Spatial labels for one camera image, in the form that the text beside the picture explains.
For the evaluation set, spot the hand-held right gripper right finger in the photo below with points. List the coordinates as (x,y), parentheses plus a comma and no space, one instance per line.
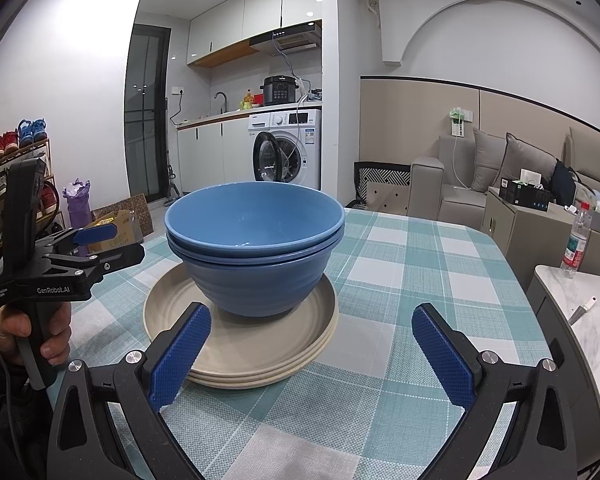
(442,355)

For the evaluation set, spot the grey sofa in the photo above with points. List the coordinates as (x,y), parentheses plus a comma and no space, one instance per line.
(455,205)

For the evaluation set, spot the teal checked tablecloth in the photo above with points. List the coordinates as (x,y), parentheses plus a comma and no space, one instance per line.
(405,270)

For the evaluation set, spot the dark blue cloth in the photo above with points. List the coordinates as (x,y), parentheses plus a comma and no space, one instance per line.
(562,182)

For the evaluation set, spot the grey floor mop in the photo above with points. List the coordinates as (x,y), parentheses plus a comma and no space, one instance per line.
(174,192)

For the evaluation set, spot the black cardboard box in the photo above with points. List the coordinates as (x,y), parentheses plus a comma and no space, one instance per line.
(525,200)

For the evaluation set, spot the yellow cardboard box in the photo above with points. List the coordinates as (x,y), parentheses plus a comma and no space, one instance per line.
(122,235)

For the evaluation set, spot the grey side cabinet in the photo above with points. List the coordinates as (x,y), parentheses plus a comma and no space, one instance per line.
(520,235)

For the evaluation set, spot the cream patterned floor mat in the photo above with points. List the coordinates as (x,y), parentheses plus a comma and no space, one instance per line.
(382,185)

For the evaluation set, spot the white upper cabinets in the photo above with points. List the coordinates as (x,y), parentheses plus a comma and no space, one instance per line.
(260,15)

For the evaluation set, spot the clear plastic water bottle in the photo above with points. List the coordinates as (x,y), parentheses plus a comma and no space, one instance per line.
(575,250)

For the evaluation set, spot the purple plastic bag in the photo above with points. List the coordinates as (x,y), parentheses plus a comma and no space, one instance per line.
(77,207)

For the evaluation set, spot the dark glass door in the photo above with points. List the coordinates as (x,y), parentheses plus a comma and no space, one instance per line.
(147,110)

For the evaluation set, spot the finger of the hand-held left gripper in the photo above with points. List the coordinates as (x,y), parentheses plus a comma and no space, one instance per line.
(97,234)
(125,256)

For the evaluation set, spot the black range hood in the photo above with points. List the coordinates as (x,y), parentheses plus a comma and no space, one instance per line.
(290,40)

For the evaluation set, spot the wall socket with green plug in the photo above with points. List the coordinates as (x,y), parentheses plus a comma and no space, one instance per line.
(457,117)

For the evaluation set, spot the white base cabinet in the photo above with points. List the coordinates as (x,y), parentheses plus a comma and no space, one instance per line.
(205,160)

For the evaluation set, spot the black pressure cooker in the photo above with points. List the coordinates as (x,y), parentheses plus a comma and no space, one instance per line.
(277,91)

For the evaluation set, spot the person's left hand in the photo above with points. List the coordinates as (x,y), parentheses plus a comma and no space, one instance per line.
(10,325)

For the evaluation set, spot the white washing machine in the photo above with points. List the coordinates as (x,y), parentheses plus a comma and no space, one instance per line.
(310,160)

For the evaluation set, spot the black kitchen faucet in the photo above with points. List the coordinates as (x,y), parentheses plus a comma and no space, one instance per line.
(223,102)

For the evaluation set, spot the white small box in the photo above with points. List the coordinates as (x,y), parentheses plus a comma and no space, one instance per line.
(529,176)

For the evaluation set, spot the shoe rack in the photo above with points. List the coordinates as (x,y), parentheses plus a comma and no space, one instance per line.
(49,160)

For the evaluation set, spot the blue sandal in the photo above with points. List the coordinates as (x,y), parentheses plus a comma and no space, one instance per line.
(25,134)
(40,131)

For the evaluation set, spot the grey sofa cushion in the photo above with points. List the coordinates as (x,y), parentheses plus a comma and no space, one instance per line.
(527,157)
(487,160)

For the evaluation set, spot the red sneaker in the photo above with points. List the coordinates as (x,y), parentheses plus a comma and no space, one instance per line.
(5,145)

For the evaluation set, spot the brown patterned cardboard box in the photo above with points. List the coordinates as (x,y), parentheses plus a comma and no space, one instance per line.
(137,210)

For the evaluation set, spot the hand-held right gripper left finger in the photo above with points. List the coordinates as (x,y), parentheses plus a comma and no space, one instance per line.
(180,355)

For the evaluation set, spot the white wall outlet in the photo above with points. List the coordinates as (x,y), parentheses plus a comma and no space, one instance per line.
(175,91)

